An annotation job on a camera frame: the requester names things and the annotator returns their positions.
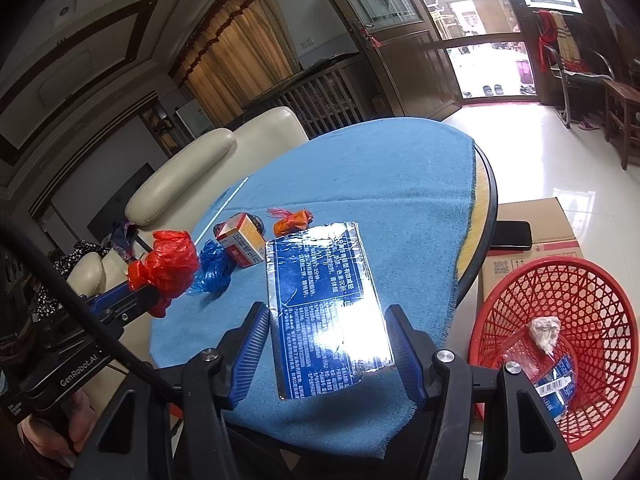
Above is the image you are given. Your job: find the red plastic bag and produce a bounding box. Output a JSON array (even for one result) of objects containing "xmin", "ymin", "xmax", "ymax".
[{"xmin": 126, "ymin": 229, "xmax": 201, "ymax": 319}]

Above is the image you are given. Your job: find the wooden display cabinet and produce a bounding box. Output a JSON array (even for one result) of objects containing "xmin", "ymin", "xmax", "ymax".
[{"xmin": 140, "ymin": 100, "xmax": 186, "ymax": 156}]

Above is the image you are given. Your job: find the red plastic basket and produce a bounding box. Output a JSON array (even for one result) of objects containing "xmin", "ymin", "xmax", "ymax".
[{"xmin": 468, "ymin": 256, "xmax": 640, "ymax": 454}]

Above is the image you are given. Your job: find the red cloth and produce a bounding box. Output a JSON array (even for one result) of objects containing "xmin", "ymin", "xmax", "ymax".
[{"xmin": 536, "ymin": 9, "xmax": 566, "ymax": 76}]

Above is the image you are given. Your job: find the blue foil wrapper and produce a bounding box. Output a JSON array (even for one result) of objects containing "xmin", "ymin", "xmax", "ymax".
[{"xmin": 264, "ymin": 220, "xmax": 397, "ymax": 402}]

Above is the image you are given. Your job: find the metal frame chair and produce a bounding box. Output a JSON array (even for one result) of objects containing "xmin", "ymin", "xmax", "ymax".
[{"xmin": 542, "ymin": 42, "xmax": 631, "ymax": 131}]

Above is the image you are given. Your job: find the round table with blue cloth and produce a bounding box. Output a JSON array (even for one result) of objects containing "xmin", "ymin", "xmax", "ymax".
[{"xmin": 149, "ymin": 117, "xmax": 476, "ymax": 461}]

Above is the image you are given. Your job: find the blue white carton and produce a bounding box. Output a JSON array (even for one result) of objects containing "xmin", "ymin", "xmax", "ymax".
[{"xmin": 534, "ymin": 354, "xmax": 577, "ymax": 418}]

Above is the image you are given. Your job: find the black television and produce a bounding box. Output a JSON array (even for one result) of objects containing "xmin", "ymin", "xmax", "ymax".
[{"xmin": 87, "ymin": 162, "xmax": 156, "ymax": 246}]

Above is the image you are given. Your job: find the thin white stick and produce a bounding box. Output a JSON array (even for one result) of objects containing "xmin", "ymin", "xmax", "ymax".
[{"xmin": 192, "ymin": 176, "xmax": 249, "ymax": 247}]

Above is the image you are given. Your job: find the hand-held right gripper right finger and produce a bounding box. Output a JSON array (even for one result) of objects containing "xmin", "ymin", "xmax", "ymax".
[{"xmin": 384, "ymin": 304, "xmax": 583, "ymax": 480}]

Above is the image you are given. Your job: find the orange wrapper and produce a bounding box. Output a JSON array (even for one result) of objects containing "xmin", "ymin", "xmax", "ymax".
[{"xmin": 267, "ymin": 206, "xmax": 316, "ymax": 237}]

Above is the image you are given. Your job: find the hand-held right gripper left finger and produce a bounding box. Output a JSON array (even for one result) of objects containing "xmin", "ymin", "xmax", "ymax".
[{"xmin": 70, "ymin": 301, "xmax": 271, "ymax": 480}]

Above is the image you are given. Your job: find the black cable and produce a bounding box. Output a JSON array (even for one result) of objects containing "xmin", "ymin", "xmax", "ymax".
[{"xmin": 0, "ymin": 212, "xmax": 173, "ymax": 401}]

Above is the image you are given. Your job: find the white tissue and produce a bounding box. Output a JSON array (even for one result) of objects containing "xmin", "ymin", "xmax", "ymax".
[{"xmin": 526, "ymin": 316, "xmax": 562, "ymax": 354}]

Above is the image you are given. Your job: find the blue plastic bag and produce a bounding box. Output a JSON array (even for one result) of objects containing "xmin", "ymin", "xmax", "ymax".
[{"xmin": 186, "ymin": 239, "xmax": 235, "ymax": 297}]

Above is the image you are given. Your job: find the black phone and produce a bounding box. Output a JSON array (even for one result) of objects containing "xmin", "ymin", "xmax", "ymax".
[{"xmin": 489, "ymin": 220, "xmax": 533, "ymax": 250}]

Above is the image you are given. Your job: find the dark floral garment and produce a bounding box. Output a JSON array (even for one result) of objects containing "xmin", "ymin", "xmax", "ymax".
[{"xmin": 35, "ymin": 239, "xmax": 112, "ymax": 318}]

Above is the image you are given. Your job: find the white tall appliance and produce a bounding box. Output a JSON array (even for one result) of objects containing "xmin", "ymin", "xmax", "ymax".
[{"xmin": 175, "ymin": 99, "xmax": 213, "ymax": 136}]

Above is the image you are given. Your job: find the cream leather sofa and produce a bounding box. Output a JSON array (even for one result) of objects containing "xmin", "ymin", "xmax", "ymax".
[{"xmin": 65, "ymin": 106, "xmax": 310, "ymax": 301}]

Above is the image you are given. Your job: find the person's left hand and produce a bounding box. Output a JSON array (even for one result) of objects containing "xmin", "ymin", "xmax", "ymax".
[{"xmin": 17, "ymin": 390, "xmax": 96, "ymax": 466}]

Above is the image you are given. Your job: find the clear plastic packaging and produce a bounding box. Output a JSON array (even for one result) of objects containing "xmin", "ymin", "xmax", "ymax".
[{"xmin": 501, "ymin": 332, "xmax": 553, "ymax": 386}]

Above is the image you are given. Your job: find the orange white medicine box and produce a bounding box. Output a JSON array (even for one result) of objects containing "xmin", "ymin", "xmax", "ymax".
[{"xmin": 216, "ymin": 212, "xmax": 267, "ymax": 269}]

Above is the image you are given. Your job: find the black plastic bag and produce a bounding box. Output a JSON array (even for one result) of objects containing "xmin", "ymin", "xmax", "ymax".
[{"xmin": 214, "ymin": 214, "xmax": 265, "ymax": 241}]

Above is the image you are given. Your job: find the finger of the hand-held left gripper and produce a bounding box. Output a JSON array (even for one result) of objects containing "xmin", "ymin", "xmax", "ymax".
[
  {"xmin": 90, "ymin": 277, "xmax": 138, "ymax": 311},
  {"xmin": 102, "ymin": 285, "xmax": 163, "ymax": 333}
]

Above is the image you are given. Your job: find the tan curtain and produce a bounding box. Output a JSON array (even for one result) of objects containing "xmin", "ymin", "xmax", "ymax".
[{"xmin": 170, "ymin": 0, "xmax": 301, "ymax": 126}]

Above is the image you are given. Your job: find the wooden crib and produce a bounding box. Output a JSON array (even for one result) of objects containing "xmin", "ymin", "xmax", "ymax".
[{"xmin": 242, "ymin": 52, "xmax": 383, "ymax": 138}]

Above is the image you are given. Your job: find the brown cardboard box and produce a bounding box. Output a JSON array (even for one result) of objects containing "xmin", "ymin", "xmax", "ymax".
[{"xmin": 476, "ymin": 197, "xmax": 585, "ymax": 306}]

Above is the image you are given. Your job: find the patterned strap bag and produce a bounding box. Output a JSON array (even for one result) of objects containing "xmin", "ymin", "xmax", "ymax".
[{"xmin": 109, "ymin": 220, "xmax": 151, "ymax": 266}]

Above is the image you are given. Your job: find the striped cloth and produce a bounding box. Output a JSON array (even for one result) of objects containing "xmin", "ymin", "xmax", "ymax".
[{"xmin": 555, "ymin": 10, "xmax": 583, "ymax": 68}]

